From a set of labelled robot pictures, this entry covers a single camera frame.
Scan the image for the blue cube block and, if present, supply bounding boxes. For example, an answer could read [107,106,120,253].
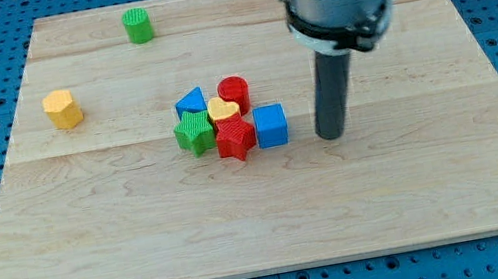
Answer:
[253,103,289,149]

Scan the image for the red star block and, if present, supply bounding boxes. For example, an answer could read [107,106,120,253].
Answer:
[215,114,257,161]

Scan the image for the yellow heart block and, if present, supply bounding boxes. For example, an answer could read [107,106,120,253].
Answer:
[207,97,240,123]

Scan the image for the red cylinder block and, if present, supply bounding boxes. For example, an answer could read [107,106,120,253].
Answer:
[217,75,251,115]

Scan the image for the green star block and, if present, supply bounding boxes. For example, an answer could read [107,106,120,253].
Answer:
[173,110,217,157]

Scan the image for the blue triangle block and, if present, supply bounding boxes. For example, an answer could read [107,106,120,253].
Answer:
[175,86,207,119]

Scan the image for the wooden board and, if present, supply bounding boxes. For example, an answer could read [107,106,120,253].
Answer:
[0,0,498,279]

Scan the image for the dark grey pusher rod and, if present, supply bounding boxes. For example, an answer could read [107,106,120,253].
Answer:
[314,52,351,140]

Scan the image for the green cylinder block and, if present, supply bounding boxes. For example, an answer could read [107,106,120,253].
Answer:
[121,7,155,45]

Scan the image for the yellow hexagon block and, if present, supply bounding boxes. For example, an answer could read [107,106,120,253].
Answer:
[42,89,84,130]

